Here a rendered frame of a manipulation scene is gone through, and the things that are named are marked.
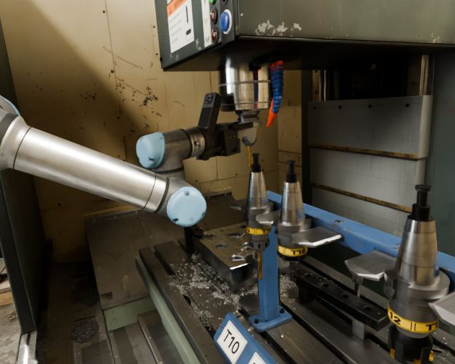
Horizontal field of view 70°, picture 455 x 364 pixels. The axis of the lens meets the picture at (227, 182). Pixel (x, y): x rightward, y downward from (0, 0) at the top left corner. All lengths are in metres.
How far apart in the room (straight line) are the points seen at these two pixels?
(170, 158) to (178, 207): 0.16
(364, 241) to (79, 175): 0.46
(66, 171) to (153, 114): 1.31
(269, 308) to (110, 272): 0.98
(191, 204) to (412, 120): 0.72
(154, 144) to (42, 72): 1.17
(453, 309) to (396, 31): 0.59
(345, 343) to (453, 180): 0.55
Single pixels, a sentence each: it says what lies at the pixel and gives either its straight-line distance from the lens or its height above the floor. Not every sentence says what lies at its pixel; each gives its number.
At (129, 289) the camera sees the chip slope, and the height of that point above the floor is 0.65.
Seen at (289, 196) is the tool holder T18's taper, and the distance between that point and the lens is 0.54.
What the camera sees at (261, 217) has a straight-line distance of 0.60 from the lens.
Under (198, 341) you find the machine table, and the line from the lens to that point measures 0.83.
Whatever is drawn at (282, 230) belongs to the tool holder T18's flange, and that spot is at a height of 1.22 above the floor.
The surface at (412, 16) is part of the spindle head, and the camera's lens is 0.87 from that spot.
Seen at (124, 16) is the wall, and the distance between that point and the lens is 1.91.
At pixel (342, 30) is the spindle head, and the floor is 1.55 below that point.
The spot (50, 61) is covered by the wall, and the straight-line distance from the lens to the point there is 1.83.
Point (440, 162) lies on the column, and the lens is 1.11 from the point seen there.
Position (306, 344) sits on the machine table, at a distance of 0.81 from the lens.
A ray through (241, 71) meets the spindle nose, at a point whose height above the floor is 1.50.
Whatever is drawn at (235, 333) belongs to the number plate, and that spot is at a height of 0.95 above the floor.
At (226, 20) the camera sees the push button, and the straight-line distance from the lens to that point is 0.58.
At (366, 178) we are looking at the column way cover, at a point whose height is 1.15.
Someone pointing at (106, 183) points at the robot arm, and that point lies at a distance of 0.60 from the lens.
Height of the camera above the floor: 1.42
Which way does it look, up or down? 13 degrees down
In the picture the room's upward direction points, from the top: 4 degrees counter-clockwise
